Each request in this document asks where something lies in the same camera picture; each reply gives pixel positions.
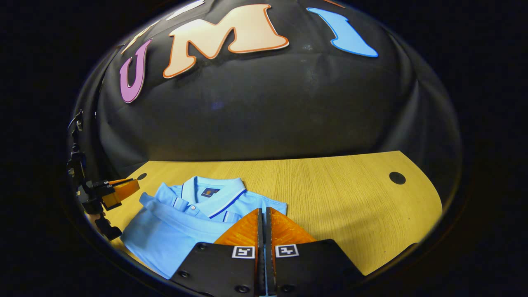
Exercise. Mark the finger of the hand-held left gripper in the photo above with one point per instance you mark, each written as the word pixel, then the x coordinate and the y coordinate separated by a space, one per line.
pixel 123 192

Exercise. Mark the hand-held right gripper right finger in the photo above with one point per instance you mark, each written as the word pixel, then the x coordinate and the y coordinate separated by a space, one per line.
pixel 305 268

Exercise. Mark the black backdrop cloth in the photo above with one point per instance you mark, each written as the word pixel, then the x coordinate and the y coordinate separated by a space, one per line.
pixel 268 111

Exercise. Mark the light blue T-shirt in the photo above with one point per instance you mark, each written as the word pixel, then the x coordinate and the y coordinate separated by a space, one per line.
pixel 165 231

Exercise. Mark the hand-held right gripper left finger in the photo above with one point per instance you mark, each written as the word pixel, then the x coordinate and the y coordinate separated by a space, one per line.
pixel 231 272

